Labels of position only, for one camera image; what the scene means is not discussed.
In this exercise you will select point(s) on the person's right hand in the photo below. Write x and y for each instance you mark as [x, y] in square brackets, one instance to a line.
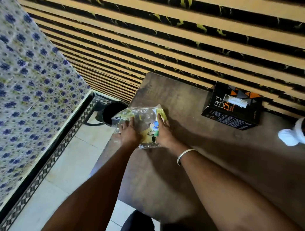
[165, 136]

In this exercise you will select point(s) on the person's left hand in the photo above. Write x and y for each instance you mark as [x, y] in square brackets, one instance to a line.
[129, 136]

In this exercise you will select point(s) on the person's left fingers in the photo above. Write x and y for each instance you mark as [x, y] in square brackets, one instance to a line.
[127, 125]

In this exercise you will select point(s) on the person's right fingers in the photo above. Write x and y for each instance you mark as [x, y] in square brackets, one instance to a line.
[162, 122]

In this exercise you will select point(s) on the clear yellow plastic packet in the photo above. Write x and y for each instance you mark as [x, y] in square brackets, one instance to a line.
[145, 119]

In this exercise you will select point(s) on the person's right forearm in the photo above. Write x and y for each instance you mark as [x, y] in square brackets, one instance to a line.
[226, 195]

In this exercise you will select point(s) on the person's left forearm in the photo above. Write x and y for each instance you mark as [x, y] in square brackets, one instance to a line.
[100, 190]

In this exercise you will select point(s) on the black round bin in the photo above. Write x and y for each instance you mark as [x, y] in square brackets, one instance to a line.
[112, 113]

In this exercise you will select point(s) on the silver bangle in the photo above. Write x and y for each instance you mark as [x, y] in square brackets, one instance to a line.
[184, 154]

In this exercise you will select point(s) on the black box with orange print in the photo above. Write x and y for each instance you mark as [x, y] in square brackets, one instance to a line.
[234, 109]

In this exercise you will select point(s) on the white paper strip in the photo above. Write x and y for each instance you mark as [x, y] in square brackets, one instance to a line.
[237, 100]

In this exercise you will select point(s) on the person's dark clothing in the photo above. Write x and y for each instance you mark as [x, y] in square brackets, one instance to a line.
[138, 222]

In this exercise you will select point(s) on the blue floral bedsheet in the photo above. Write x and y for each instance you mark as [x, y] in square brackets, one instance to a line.
[31, 95]

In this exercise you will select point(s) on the white plastic bottle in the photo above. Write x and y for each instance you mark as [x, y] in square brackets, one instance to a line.
[292, 134]

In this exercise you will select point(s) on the black patterned bed frame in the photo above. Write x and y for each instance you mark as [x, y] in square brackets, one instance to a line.
[45, 166]

